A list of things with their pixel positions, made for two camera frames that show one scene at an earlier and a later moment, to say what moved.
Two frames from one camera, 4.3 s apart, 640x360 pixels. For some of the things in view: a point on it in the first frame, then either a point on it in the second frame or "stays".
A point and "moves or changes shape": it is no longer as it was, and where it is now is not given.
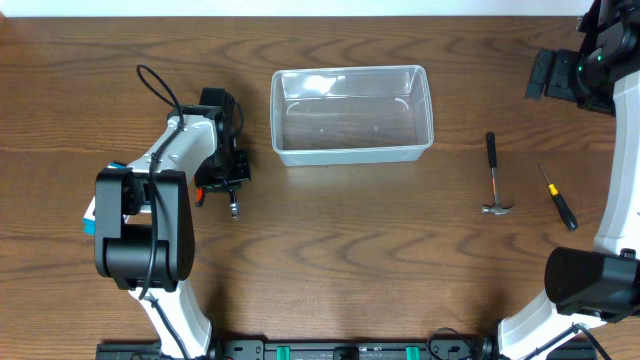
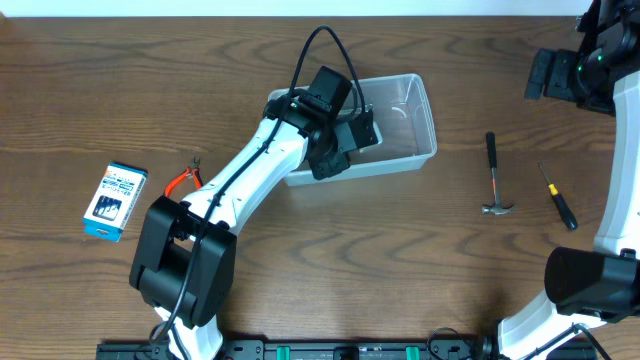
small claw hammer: (495, 209) stays
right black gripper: (552, 75) stays
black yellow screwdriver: (563, 208) stays
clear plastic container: (351, 115) moves or changes shape
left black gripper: (226, 176) to (364, 129)
